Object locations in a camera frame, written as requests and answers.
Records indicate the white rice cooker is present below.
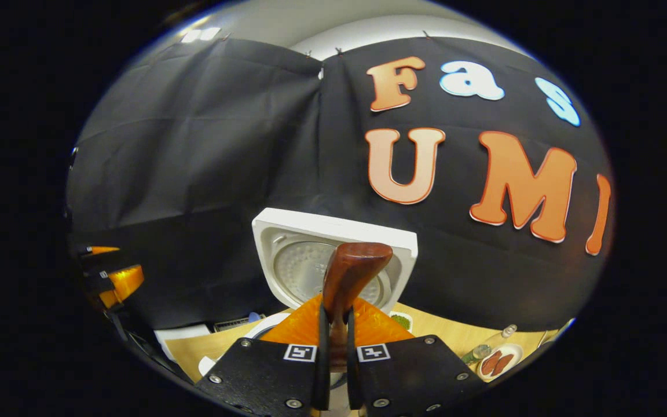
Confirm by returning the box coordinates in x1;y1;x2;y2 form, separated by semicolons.
197;207;419;417

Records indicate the clear plastic water bottle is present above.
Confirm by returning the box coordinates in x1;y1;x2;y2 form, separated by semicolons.
461;324;518;365

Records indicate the brown wooden spoon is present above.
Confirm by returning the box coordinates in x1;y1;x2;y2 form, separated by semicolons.
322;242;394;371

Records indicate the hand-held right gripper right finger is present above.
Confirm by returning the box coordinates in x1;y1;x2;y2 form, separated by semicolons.
345;295;488;417

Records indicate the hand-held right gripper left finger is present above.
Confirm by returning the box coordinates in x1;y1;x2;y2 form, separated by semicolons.
195;294;332;417

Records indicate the white round plate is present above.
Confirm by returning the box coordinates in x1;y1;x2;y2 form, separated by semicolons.
475;343;524;383

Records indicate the rectangular ceiling light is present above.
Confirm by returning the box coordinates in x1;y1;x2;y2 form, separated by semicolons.
180;26;221;44

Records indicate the white cardboard box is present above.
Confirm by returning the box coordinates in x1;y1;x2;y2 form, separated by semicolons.
154;324;212;363

